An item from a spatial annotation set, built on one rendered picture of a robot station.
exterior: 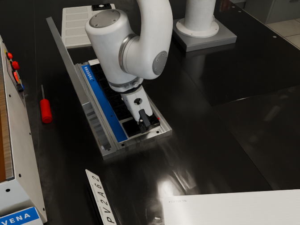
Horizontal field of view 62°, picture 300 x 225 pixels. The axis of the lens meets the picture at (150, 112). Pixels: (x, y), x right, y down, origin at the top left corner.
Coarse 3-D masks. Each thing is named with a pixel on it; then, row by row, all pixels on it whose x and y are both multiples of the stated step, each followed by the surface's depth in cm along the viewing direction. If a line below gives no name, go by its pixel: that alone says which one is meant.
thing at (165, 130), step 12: (72, 84) 89; (84, 84) 86; (96, 108) 77; (156, 108) 77; (108, 132) 70; (168, 132) 71; (120, 144) 67; (132, 144) 68; (144, 144) 70; (108, 156) 66
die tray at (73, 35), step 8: (64, 8) 132; (72, 8) 132; (80, 8) 132; (88, 8) 132; (112, 8) 132; (64, 16) 125; (72, 16) 125; (80, 16) 125; (88, 16) 125; (64, 24) 119; (72, 24) 119; (80, 24) 119; (64, 32) 114; (72, 32) 114; (80, 32) 114; (64, 40) 109; (72, 40) 109; (80, 40) 109; (88, 40) 109
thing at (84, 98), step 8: (48, 24) 76; (56, 32) 72; (56, 40) 69; (64, 48) 66; (64, 56) 64; (72, 64) 61; (72, 72) 59; (72, 80) 57; (80, 80) 76; (80, 88) 55; (80, 96) 53; (88, 104) 52; (88, 112) 53; (96, 120) 56; (96, 128) 57; (104, 136) 60; (104, 144) 62
